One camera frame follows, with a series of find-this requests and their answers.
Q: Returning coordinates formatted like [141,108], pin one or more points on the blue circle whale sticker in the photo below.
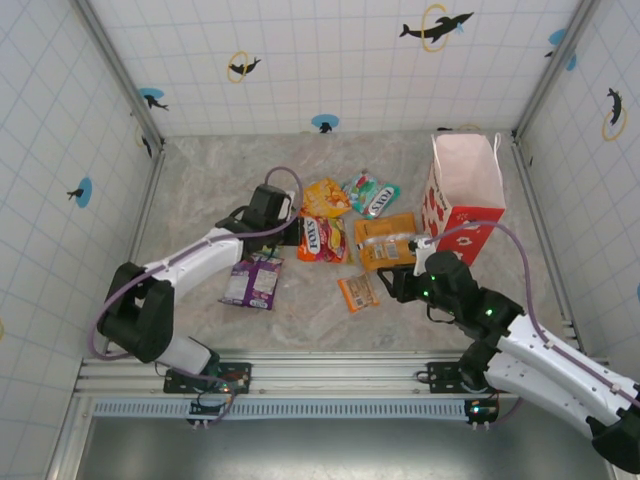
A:
[557,39]

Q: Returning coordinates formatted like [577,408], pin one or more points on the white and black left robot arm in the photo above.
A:
[200,255]

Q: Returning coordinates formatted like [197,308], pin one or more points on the green Fox's candy bag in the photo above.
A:
[372,195]

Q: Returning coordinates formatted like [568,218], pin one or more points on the red Fox's candy bag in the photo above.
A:
[325,240]

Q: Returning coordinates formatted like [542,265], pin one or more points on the large orange snack pack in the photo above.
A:
[382,240]

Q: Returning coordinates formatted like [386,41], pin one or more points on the aluminium table side rail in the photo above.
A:
[545,240]
[145,225]

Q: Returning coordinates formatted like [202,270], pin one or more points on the blue circle fish sticker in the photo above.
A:
[82,192]

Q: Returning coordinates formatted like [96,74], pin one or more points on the blue circle seal sticker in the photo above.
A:
[325,122]

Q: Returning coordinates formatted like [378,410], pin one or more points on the red and white paper bag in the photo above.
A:
[465,170]

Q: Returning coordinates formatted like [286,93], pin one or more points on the purple snack bag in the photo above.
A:
[252,280]

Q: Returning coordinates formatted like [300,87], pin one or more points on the small control circuit board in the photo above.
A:
[210,407]
[482,411]

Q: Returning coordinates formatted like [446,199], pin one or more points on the small orange snack pack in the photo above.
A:
[359,292]

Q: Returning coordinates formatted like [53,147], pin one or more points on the aluminium corner post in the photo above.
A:
[550,75]
[120,75]

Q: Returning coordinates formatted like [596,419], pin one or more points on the blue circle shark sticker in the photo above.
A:
[152,99]

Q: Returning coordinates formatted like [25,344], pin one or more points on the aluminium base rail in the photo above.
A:
[340,372]

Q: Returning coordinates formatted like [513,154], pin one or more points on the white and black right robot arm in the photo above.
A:
[550,365]

